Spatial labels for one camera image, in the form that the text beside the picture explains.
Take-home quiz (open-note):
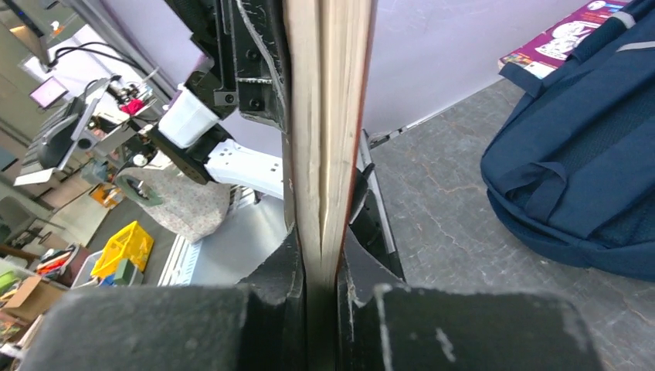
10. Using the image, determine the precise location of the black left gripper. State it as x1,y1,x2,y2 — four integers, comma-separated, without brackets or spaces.
168,1,290,133

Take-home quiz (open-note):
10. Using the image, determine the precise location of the purple paperback book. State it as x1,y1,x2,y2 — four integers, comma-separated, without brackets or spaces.
498,1,627,79

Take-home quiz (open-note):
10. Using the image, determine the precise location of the navy blue student backpack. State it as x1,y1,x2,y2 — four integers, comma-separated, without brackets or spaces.
480,1,654,281

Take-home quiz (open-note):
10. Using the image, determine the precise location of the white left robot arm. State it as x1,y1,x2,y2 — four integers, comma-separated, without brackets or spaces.
152,1,405,282

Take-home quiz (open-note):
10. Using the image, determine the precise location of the yellow plastic crate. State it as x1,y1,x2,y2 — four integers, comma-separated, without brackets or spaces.
90,221,154,278

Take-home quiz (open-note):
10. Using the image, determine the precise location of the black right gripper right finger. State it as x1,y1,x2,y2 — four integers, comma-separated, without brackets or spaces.
337,236,602,370

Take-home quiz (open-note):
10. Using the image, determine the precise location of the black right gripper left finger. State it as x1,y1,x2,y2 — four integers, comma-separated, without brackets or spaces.
20,232,307,370

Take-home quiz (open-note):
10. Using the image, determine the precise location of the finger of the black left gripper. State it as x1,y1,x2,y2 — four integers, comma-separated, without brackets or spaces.
348,163,406,287

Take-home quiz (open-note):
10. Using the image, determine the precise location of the black Three Days book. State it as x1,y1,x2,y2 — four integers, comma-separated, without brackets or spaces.
284,1,377,370

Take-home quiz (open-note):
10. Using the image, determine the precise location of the floral cloth bag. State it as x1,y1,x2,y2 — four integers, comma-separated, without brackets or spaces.
114,167,231,242

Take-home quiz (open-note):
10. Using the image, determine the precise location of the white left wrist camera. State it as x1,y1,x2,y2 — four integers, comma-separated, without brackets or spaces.
158,83,219,148

